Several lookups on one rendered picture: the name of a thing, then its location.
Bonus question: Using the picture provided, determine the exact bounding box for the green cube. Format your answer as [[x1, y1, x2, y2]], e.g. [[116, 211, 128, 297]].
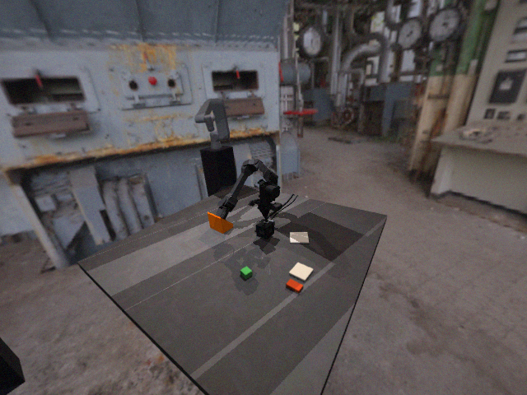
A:
[[240, 267, 253, 279]]

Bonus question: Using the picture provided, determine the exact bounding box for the cream flat square pad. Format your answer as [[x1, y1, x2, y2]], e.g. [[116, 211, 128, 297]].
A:
[[289, 263, 314, 282]]

